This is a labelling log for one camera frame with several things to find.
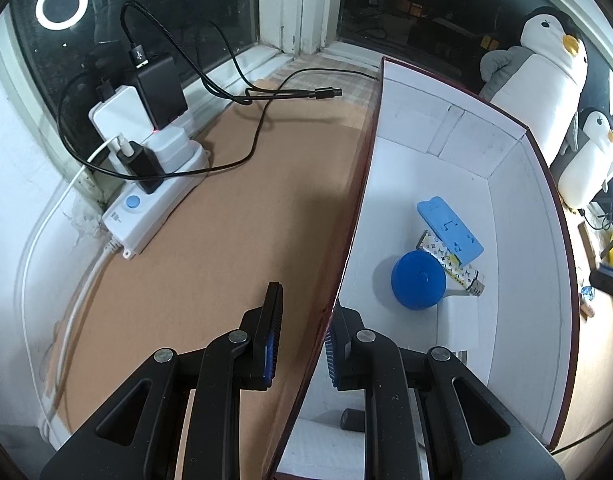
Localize blue clear small bottle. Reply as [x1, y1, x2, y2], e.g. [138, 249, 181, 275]
[581, 285, 595, 304]

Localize black cylinder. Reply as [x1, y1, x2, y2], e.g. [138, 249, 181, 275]
[340, 408, 365, 434]

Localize blue round lid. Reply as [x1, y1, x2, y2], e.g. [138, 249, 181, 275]
[390, 249, 446, 310]

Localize white patterned lighter case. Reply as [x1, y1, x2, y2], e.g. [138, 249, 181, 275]
[417, 230, 485, 297]

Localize red cardboard box white inside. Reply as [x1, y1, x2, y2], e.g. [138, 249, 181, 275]
[264, 55, 583, 480]

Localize light blue plastic plate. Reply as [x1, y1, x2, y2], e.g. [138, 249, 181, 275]
[417, 196, 484, 266]

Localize pink white small bottle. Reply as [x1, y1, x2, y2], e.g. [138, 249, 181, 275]
[579, 302, 595, 318]

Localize small plush penguin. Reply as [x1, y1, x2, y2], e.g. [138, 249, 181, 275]
[558, 107, 613, 210]

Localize white power strip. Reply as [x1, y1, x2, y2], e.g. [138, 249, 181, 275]
[102, 174, 206, 260]

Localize white cube adapter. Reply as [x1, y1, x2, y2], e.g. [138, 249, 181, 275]
[145, 125, 194, 174]

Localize small black plug charger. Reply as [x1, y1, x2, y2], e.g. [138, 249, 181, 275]
[116, 134, 164, 194]

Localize large plush penguin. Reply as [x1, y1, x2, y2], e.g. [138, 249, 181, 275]
[480, 6, 589, 164]

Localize white power adapter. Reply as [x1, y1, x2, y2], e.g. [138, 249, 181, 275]
[88, 86, 154, 143]

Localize black power adapter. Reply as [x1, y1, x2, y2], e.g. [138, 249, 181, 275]
[132, 54, 188, 130]

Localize black usb cable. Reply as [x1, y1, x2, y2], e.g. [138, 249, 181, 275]
[56, 0, 380, 183]

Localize white charging cable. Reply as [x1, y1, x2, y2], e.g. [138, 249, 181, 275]
[16, 132, 130, 421]

